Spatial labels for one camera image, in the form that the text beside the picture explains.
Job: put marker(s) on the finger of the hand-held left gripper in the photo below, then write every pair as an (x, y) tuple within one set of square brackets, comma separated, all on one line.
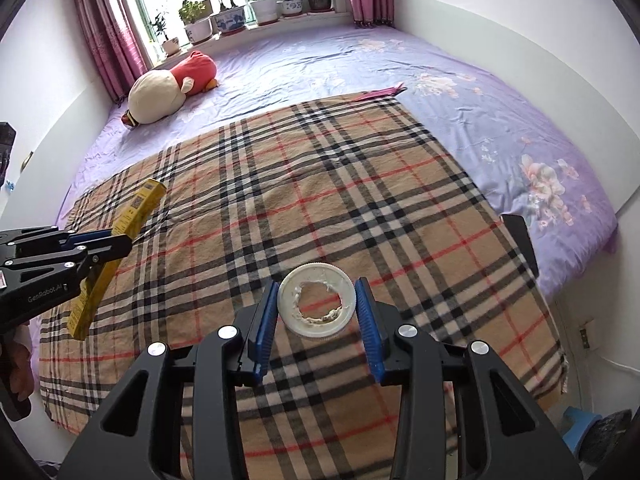
[(112, 249), (90, 237)]

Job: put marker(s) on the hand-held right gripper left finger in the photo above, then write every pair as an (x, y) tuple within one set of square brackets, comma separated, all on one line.
[(262, 330)]

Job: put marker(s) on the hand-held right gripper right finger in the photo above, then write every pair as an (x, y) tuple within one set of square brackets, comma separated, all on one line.
[(372, 335)]

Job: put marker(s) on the long yellow box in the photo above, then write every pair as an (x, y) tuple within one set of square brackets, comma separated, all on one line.
[(135, 210)]

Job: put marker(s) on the white round lid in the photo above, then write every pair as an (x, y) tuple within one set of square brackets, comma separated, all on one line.
[(320, 329)]

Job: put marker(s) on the person's left hand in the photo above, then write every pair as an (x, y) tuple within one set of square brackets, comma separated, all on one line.
[(22, 370)]

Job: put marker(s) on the tan plaid blanket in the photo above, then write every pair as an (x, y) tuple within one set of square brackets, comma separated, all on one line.
[(300, 185)]

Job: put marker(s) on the red and cream plush toy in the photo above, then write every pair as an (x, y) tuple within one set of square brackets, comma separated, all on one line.
[(155, 95)]

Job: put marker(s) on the black smartphone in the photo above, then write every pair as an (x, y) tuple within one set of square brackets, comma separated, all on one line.
[(522, 245)]

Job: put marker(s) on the blue plastic stool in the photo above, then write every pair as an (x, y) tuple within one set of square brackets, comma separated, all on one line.
[(575, 425)]

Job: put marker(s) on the purple floral bedsheet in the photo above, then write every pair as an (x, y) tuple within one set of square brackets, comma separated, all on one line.
[(475, 125)]

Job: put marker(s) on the pink wrapper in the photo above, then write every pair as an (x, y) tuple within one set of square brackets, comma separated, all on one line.
[(382, 92)]

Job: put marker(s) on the dark flower pot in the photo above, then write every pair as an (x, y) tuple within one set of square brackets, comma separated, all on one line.
[(605, 435)]

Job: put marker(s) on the row of potted plants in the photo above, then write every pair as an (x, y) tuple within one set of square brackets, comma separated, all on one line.
[(230, 17)]

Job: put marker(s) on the white bed headboard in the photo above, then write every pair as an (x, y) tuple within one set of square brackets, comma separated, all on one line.
[(550, 60)]

